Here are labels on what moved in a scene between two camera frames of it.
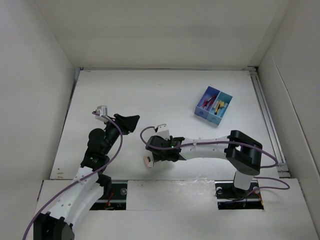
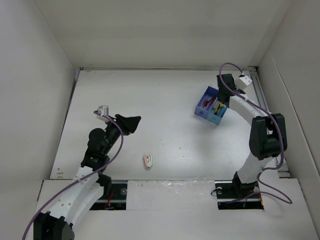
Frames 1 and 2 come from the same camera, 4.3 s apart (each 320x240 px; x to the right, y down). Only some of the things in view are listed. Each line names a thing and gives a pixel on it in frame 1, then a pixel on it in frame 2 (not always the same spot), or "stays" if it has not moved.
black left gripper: x=126 y=124 stays
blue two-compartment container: x=212 y=105 stays
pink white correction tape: x=149 y=161 stays
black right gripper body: x=159 y=157 -> x=218 y=96
